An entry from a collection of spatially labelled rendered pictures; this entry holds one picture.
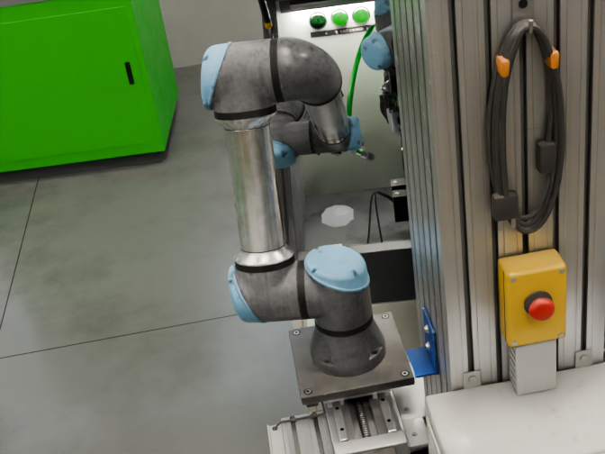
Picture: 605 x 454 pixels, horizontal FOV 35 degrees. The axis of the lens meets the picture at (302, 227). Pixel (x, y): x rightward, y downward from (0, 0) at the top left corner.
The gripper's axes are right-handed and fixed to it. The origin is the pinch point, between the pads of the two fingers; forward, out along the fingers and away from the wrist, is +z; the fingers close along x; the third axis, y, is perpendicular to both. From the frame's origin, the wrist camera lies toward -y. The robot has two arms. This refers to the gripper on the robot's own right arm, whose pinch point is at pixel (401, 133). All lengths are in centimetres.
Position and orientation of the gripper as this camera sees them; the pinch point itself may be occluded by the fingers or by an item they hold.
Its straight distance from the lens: 233.7
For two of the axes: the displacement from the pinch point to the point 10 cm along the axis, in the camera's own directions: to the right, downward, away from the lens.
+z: 1.3, 8.5, 5.1
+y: -0.1, 5.2, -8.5
